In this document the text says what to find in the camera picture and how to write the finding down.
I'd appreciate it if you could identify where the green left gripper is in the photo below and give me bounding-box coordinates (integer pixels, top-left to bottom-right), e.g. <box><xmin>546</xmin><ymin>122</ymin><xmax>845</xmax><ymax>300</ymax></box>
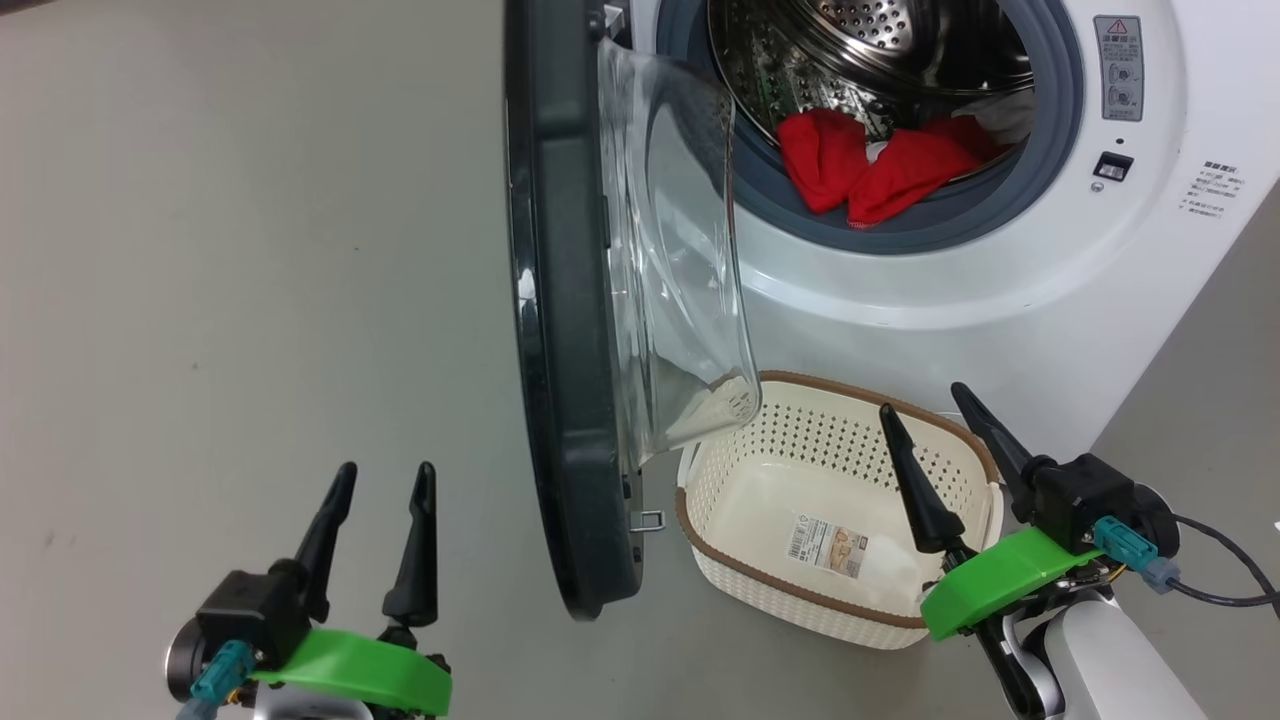
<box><xmin>250</xmin><ymin>461</ymin><xmax>453</xmax><ymax>717</ymax></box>

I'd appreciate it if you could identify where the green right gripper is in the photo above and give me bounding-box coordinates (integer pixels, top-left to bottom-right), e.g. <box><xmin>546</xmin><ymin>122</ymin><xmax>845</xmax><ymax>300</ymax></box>
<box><xmin>879</xmin><ymin>382</ymin><xmax>1111</xmax><ymax>642</ymax></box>

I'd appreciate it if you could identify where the red and white garment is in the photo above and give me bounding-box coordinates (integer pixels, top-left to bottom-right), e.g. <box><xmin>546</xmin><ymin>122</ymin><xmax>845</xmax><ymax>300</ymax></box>
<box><xmin>777</xmin><ymin>108</ymin><xmax>869</xmax><ymax>214</ymax></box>
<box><xmin>847</xmin><ymin>90</ymin><xmax>1036</xmax><ymax>228</ymax></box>

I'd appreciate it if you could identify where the black round glass washer door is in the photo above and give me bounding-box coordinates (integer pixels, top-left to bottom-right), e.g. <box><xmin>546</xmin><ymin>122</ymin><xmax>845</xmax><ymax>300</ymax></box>
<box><xmin>503</xmin><ymin>0</ymin><xmax>763</xmax><ymax>623</ymax></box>

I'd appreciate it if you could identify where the white product label sticker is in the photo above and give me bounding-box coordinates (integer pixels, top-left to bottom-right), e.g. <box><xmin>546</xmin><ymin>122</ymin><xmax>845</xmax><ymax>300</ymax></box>
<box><xmin>787</xmin><ymin>514</ymin><xmax>869</xmax><ymax>578</ymax></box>

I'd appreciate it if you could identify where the white front-load washing machine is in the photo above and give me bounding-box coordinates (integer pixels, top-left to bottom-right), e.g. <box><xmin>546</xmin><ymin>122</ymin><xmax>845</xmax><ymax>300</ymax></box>
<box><xmin>600</xmin><ymin>0</ymin><xmax>1280</xmax><ymax>471</ymax></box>

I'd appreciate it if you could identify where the cream perforated basket brown rim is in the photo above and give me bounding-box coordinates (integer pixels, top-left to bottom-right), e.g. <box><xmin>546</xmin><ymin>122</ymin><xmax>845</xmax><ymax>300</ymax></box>
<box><xmin>675</xmin><ymin>370</ymin><xmax>1004</xmax><ymax>651</ymax></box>

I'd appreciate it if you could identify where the stainless steel washing machine drum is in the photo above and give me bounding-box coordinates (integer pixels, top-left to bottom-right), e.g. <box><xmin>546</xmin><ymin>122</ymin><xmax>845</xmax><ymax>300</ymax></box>
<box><xmin>708</xmin><ymin>0</ymin><xmax>1036</xmax><ymax>186</ymax></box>

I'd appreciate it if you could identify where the small printed text sticker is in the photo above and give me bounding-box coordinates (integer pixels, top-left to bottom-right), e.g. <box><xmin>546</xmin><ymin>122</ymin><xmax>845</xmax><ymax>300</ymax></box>
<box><xmin>1188</xmin><ymin>160</ymin><xmax>1246</xmax><ymax>221</ymax></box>

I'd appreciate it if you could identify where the grey warning label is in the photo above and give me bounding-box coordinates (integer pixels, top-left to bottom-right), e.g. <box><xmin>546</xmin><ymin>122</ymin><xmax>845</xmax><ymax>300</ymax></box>
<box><xmin>1093</xmin><ymin>14</ymin><xmax>1146</xmax><ymax>123</ymax></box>

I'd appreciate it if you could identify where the teal right camera connector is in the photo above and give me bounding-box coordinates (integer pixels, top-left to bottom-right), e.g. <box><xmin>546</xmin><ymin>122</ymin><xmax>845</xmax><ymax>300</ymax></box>
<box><xmin>1092</xmin><ymin>516</ymin><xmax>1181</xmax><ymax>595</ymax></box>

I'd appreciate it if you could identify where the teal camera connector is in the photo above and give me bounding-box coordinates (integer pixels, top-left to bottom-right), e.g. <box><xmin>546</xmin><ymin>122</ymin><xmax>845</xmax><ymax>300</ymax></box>
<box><xmin>190</xmin><ymin>640</ymin><xmax>256</xmax><ymax>703</ymax></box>
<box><xmin>1092</xmin><ymin>516</ymin><xmax>1181</xmax><ymax>595</ymax></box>

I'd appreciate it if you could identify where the teal left camera connector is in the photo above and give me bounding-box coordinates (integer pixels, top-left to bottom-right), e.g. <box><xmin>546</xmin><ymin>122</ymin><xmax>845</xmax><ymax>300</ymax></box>
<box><xmin>190</xmin><ymin>640</ymin><xmax>256</xmax><ymax>703</ymax></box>

